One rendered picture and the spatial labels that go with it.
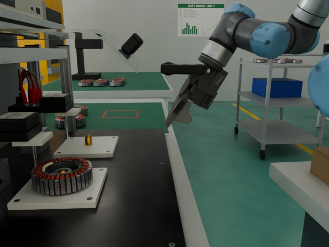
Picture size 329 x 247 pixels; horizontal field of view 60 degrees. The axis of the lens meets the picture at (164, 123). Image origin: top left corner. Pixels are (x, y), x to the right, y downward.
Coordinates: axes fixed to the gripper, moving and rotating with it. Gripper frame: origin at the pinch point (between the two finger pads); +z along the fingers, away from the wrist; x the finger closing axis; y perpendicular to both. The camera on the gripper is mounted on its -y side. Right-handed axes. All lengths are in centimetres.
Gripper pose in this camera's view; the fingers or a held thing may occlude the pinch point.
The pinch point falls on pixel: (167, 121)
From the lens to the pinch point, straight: 79.3
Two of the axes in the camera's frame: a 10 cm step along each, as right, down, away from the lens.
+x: -0.4, -2.4, 9.7
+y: 8.6, 4.8, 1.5
